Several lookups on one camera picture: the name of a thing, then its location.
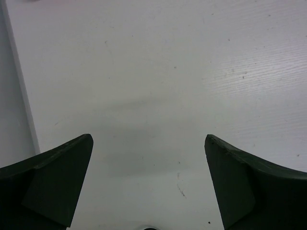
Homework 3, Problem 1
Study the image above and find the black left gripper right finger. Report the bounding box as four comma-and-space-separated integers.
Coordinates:
204, 135, 307, 230

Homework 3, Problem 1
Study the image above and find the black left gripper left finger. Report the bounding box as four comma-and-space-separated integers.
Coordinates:
0, 134, 94, 230

